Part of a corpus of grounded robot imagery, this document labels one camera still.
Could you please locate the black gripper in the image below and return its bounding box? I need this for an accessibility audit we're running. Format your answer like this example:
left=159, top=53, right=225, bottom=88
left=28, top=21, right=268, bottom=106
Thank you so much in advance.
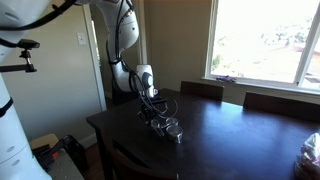
left=137, top=97, right=168, bottom=124

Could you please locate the small steel measuring cup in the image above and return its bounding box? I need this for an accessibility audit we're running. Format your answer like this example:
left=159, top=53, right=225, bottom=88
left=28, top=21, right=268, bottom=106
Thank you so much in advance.
left=151, top=119, right=164, bottom=137

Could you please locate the large steel measuring cup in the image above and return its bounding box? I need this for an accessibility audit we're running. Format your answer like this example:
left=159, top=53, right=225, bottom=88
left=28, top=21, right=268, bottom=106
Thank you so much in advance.
left=166, top=125, right=183, bottom=144

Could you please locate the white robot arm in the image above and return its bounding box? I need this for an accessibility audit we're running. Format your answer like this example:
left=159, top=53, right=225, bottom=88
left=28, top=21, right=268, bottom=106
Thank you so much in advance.
left=0, top=0, right=156, bottom=180

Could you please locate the dark chair far left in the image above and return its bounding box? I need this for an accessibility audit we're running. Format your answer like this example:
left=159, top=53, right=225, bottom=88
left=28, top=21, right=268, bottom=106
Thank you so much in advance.
left=180, top=81, right=224, bottom=101

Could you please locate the dark chair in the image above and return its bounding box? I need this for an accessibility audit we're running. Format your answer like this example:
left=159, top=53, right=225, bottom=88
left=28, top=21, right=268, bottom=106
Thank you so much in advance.
left=180, top=81, right=224, bottom=101
left=243, top=92, right=320, bottom=122

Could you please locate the rounded wooden chair near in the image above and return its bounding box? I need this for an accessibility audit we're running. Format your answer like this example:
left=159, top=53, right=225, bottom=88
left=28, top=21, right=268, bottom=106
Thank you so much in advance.
left=101, top=131, right=179, bottom=180

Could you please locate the dark wooden dining table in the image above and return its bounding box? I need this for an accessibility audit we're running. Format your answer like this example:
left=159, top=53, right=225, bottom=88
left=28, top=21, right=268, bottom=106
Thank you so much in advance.
left=87, top=89, right=319, bottom=180

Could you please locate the purple item on windowsill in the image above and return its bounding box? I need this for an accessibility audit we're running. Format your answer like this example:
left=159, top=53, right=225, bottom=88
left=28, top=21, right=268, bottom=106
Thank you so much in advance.
left=216, top=76, right=236, bottom=83

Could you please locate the black toolbox red latch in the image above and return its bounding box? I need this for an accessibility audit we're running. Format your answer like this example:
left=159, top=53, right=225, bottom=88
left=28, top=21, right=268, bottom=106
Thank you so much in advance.
left=31, top=134, right=90, bottom=174

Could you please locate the dark chair far right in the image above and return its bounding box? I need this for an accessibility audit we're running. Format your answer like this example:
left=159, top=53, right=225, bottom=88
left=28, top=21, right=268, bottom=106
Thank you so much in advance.
left=243, top=92, right=320, bottom=122

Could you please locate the plastic bag of food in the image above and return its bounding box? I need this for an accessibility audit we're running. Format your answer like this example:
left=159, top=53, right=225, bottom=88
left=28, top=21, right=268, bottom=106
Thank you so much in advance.
left=294, top=133, right=320, bottom=180

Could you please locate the white light switch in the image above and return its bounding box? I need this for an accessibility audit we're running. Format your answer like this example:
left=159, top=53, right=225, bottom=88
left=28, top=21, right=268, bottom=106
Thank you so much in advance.
left=77, top=33, right=87, bottom=45

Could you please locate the black camera on mount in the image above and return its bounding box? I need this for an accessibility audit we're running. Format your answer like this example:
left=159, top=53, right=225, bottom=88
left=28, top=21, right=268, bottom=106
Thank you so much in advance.
left=0, top=39, right=40, bottom=73

